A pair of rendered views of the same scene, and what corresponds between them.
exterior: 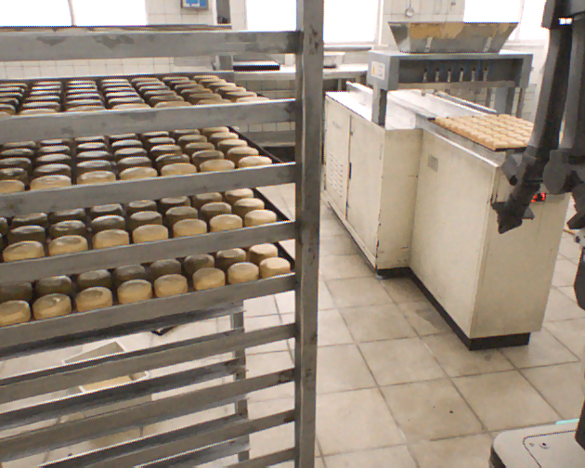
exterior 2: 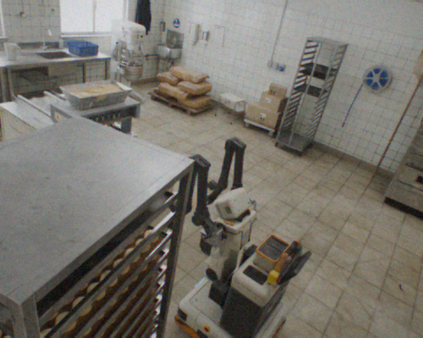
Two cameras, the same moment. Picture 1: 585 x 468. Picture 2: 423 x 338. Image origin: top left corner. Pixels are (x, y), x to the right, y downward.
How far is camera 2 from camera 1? 1.17 m
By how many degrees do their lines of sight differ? 45
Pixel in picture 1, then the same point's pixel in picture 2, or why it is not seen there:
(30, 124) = not seen: outside the picture
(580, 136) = (204, 207)
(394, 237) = not seen: hidden behind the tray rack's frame
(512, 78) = (130, 113)
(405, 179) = not seen: hidden behind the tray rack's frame
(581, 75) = (203, 188)
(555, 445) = (199, 297)
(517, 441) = (188, 303)
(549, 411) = (181, 272)
